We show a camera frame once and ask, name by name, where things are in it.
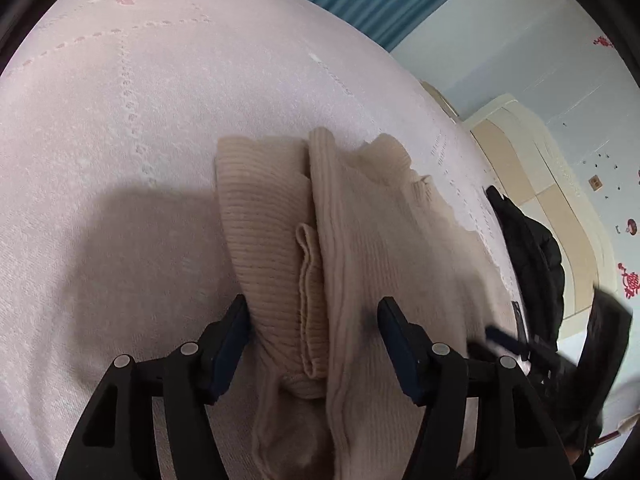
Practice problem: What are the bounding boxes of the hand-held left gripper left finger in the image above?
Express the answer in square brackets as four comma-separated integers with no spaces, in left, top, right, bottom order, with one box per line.
[55,294,251,480]

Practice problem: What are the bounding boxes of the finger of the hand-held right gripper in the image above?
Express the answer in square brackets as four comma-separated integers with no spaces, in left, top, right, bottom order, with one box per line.
[485,325,532,357]

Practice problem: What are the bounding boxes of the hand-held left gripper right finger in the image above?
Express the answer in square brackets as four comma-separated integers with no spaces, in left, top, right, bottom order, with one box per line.
[377,296,571,480]

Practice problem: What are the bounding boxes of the pink knitted sweater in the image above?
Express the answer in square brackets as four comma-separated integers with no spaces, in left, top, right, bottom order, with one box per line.
[215,127,523,480]

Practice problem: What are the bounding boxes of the black down jacket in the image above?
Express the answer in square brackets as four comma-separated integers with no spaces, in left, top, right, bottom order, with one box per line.
[485,185,566,351]

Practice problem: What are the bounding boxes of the cream bed headboard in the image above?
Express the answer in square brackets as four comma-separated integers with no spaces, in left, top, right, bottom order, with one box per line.
[462,92,618,331]

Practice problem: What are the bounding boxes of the pink bed cover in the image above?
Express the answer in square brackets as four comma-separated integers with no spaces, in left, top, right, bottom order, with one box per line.
[0,0,531,480]

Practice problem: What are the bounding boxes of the blue curtain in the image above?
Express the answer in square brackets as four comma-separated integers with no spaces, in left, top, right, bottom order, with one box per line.
[200,0,481,53]

